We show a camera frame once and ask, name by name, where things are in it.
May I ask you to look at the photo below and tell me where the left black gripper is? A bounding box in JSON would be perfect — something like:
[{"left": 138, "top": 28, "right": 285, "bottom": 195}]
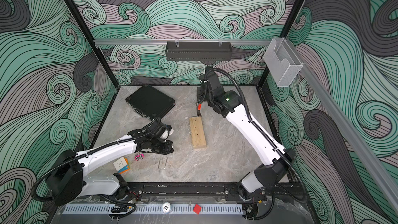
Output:
[{"left": 149, "top": 138, "right": 175, "bottom": 155}]

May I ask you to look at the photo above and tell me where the claw hammer orange black handle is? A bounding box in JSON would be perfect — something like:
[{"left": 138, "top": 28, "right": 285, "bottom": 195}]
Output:
[{"left": 196, "top": 104, "right": 202, "bottom": 117}]

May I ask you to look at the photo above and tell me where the wooden block with nails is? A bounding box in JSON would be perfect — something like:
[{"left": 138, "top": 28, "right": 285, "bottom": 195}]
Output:
[{"left": 189, "top": 117, "right": 207, "bottom": 149}]

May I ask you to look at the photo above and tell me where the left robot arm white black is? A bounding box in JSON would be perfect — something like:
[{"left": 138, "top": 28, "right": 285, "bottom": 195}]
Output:
[{"left": 30, "top": 118, "right": 174, "bottom": 206}]

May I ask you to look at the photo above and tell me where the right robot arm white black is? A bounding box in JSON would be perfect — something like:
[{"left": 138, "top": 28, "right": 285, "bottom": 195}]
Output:
[{"left": 197, "top": 66, "right": 309, "bottom": 203}]

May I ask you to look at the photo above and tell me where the pink toy car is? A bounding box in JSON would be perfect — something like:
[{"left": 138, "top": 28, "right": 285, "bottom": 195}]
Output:
[{"left": 135, "top": 152, "right": 145, "bottom": 161}]

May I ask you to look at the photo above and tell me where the rubiks cube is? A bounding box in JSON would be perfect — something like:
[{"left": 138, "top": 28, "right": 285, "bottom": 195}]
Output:
[{"left": 113, "top": 157, "right": 130, "bottom": 174}]

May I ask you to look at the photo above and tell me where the black hard case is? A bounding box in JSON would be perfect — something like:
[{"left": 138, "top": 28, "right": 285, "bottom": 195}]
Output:
[{"left": 125, "top": 86, "right": 175, "bottom": 120}]

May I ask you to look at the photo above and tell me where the white round knob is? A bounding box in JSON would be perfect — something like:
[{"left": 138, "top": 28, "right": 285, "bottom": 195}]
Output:
[{"left": 162, "top": 202, "right": 172, "bottom": 214}]

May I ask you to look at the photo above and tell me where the red cube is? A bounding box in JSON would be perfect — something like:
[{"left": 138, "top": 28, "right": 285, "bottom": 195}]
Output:
[{"left": 193, "top": 204, "right": 202, "bottom": 215}]

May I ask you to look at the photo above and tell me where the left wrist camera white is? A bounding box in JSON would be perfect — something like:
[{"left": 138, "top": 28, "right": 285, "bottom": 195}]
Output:
[{"left": 161, "top": 125, "right": 174, "bottom": 140}]

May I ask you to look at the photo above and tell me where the black wall tray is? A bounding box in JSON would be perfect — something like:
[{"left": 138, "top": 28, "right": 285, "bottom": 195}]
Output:
[{"left": 165, "top": 41, "right": 233, "bottom": 63}]

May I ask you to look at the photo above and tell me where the clear mesh wall holder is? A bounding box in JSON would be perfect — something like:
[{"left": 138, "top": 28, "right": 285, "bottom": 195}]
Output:
[{"left": 263, "top": 37, "right": 303, "bottom": 87}]

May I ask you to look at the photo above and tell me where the aluminium wall rail back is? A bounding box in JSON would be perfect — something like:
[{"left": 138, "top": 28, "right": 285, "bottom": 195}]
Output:
[{"left": 94, "top": 38, "right": 271, "bottom": 46}]

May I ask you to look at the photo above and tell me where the aluminium wall rail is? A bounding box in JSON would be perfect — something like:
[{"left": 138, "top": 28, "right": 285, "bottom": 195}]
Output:
[
  {"left": 94, "top": 38, "right": 271, "bottom": 46},
  {"left": 289, "top": 40, "right": 398, "bottom": 215}
]

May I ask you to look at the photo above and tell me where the white slotted cable duct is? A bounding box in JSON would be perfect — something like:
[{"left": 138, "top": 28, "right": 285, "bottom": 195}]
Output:
[{"left": 62, "top": 203, "right": 243, "bottom": 215}]

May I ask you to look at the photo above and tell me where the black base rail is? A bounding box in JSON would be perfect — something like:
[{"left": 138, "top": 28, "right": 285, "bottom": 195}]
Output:
[{"left": 127, "top": 182, "right": 304, "bottom": 202}]

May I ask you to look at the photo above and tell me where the aluminium wall rail right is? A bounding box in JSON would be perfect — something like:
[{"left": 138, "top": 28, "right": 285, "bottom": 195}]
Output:
[{"left": 289, "top": 40, "right": 398, "bottom": 215}]

